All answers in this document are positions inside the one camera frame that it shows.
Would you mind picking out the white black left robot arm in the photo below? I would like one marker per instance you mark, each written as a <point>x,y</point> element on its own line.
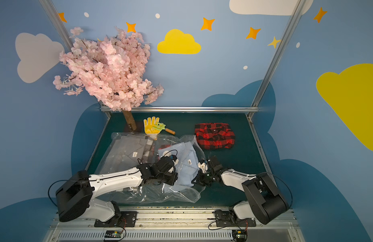
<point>78,197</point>

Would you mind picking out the right green circuit board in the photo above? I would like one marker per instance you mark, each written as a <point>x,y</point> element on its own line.
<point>239,236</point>

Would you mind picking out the red black plaid shirt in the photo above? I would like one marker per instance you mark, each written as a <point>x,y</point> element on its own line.
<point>212,136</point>

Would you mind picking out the grey white plaid shirt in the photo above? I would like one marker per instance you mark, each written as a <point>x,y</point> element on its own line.
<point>149,152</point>

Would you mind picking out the aluminium table frame rail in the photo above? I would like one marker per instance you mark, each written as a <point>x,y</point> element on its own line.
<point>194,109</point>

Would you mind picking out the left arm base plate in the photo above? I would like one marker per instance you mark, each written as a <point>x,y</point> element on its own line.
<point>123,219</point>

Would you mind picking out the green circuit board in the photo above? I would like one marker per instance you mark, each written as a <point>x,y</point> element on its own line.
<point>239,236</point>
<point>114,236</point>

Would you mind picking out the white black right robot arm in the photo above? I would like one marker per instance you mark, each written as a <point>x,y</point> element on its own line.
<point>264,201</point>

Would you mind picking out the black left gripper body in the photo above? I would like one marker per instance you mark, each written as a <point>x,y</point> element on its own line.
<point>169,174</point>

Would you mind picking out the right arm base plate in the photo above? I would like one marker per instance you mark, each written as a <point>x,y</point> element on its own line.
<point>229,218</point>

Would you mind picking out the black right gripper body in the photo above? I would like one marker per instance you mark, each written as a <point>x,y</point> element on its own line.
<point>204,176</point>

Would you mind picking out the pink blossom artificial tree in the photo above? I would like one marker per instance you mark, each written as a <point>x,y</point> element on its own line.
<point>111,70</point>

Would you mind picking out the yellow hand-shaped clapper toy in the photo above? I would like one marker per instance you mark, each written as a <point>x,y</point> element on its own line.
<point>152,126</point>

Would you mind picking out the left green circuit board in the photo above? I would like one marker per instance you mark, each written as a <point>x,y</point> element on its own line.
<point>114,236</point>

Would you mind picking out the light blue shirt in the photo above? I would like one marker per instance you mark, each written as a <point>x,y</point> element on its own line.
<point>186,167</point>

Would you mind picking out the clear plastic vacuum bag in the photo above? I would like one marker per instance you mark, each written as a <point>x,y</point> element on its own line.
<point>154,193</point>

